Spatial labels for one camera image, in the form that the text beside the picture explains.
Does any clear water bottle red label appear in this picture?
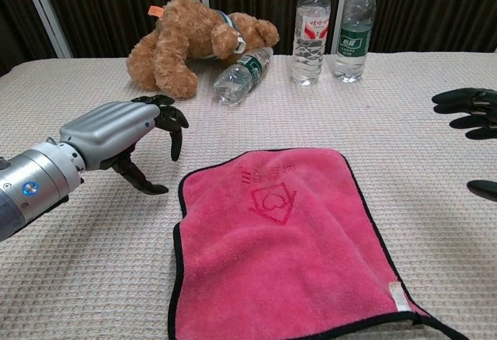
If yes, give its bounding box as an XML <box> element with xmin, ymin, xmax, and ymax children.
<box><xmin>291</xmin><ymin>0</ymin><xmax>332</xmax><ymax>87</ymax></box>

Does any pink and grey towel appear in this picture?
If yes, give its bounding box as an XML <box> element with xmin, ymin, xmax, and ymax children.
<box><xmin>167</xmin><ymin>147</ymin><xmax>471</xmax><ymax>340</ymax></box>

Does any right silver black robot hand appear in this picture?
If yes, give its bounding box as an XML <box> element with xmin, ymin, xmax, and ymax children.
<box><xmin>431</xmin><ymin>87</ymin><xmax>497</xmax><ymax>203</ymax></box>

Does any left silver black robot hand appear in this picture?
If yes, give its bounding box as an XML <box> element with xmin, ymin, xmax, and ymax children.
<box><xmin>58</xmin><ymin>94</ymin><xmax>190</xmax><ymax>196</ymax></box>

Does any clear water bottle green label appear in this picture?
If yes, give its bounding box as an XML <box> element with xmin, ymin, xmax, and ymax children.
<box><xmin>334</xmin><ymin>0</ymin><xmax>377</xmax><ymax>84</ymax></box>
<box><xmin>213</xmin><ymin>47</ymin><xmax>275</xmax><ymax>106</ymax></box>

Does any beige woven tablecloth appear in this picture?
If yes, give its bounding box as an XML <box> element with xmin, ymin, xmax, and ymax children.
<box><xmin>0</xmin><ymin>52</ymin><xmax>497</xmax><ymax>340</ymax></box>

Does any brown teddy bear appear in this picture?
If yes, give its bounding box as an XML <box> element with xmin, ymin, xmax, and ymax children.
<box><xmin>127</xmin><ymin>0</ymin><xmax>280</xmax><ymax>99</ymax></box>

